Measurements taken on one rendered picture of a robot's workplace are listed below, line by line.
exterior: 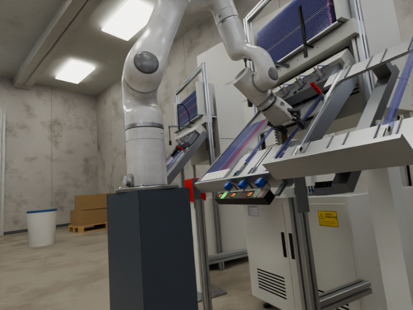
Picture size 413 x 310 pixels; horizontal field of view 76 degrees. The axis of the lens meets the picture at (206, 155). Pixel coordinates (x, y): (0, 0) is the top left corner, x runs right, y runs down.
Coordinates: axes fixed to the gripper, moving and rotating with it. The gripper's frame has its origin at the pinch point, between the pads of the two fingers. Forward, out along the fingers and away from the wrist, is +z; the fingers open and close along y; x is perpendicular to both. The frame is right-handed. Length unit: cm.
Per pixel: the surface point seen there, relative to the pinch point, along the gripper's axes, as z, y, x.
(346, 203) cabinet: 29.5, -8.3, 17.2
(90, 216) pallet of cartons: 12, 592, 23
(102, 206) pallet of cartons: 22, 596, -8
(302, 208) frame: 5.9, -11.8, 34.7
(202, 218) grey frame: 12, 63, 33
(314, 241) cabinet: 39.6, 9.8, 28.5
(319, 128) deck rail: 3.7, -10.0, 0.8
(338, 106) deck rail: 7.6, -11.3, -15.0
